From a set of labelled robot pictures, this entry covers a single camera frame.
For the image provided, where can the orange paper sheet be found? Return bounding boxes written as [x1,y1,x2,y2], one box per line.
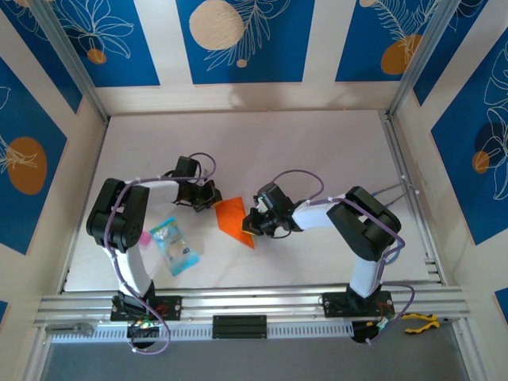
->
[215,196,257,250]

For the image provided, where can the blue snack packet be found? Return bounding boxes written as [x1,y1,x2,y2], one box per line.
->
[148,216,201,278]

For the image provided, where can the black controller board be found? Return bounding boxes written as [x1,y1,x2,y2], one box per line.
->
[126,320,160,339]
[351,320,388,344]

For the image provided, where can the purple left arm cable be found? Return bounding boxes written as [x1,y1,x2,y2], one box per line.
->
[106,152,218,356]

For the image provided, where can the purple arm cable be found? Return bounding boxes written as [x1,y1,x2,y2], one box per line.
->
[271,169,417,345]
[106,152,218,356]

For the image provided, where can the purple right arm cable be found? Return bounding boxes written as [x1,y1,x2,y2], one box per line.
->
[271,169,417,345]

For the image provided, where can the aluminium frame rail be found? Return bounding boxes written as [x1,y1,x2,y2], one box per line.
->
[33,285,471,329]

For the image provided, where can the black rail bracket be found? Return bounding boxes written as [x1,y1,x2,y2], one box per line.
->
[212,315,267,340]

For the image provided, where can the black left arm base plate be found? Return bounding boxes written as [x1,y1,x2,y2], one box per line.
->
[110,295,183,322]

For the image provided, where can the grey slotted cable duct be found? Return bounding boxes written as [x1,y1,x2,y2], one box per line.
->
[49,321,354,344]

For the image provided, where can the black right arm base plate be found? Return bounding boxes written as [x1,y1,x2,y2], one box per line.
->
[321,292,396,318]

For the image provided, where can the aluminium side rail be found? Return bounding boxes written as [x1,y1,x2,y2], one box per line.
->
[379,110,446,285]

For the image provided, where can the aluminium frame post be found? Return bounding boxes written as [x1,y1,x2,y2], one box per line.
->
[387,0,464,118]
[29,0,110,122]

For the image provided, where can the yellow handled pliers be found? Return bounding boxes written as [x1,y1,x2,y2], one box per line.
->
[402,312,461,334]

